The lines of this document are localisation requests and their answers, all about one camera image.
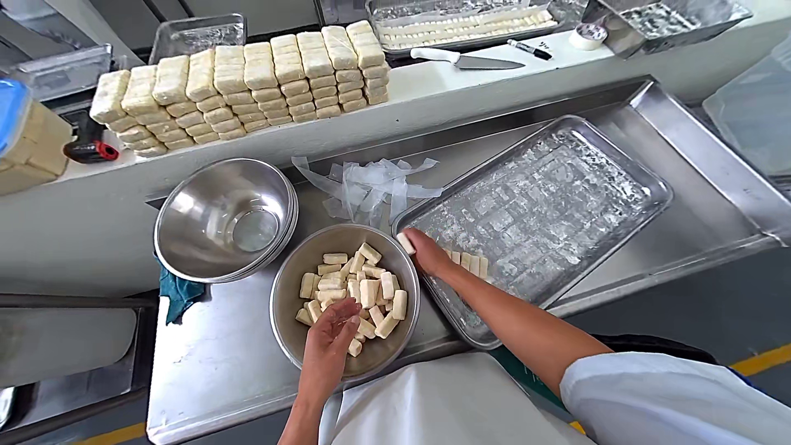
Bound person's left hand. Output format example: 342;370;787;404
306;297;362;403

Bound person's right hand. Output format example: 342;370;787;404
402;227;459;279

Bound person's left forearm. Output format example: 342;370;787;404
278;393;331;445

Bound person's right forearm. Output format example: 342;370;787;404
438;262;791;445

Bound pile of dough pieces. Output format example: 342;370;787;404
295;242;409;358

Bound row of dough pieces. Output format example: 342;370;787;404
442;248;490;280

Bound deep steel bowl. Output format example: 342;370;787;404
269;224;421;383

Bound pile of translucent plastic strips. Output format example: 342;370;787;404
291;156;444;228

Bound shiny steel bowl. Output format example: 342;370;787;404
216;162;300;284
154;157;294;283

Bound large floured metal tray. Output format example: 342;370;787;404
391;115;674;351

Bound person's body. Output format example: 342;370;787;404
318;352;597;445

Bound stainless steel table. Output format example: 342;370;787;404
146;75;791;445

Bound teal cloth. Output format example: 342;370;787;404
154;252;206;326

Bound dark green item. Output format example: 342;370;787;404
488;345;567;411

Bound metal tray with plastic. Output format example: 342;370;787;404
366;0;589;59

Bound rows of small dough pieces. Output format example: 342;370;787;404
374;5;559;50

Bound black marker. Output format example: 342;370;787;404
507;39;552;61

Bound stack of wrapped dough blocks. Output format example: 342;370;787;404
89;20;391;158

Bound roll of white tape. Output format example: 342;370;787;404
569;22;609;52

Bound black curved item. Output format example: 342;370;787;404
591;334;720;365

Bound metal shelf unit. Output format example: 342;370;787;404
0;293;158;438

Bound empty metal tray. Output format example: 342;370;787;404
148;14;248;66

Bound black and red tool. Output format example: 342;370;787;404
62;110;120;165

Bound deep rectangular metal pan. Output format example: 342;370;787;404
582;0;754;60

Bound container with blue lid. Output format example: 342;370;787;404
0;78;73;197

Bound large translucent plastic bin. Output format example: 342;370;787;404
702;34;791;178

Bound clear plastic container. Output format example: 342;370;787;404
12;43;114;103

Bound knife with white handle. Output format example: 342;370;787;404
410;47;526;70

